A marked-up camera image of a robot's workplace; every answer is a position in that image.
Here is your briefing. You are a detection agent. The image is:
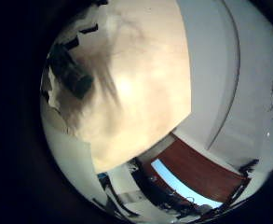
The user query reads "black electronics stack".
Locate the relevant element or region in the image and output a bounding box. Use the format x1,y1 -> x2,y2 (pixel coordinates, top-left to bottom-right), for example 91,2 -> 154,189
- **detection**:
128,157 -> 205,218

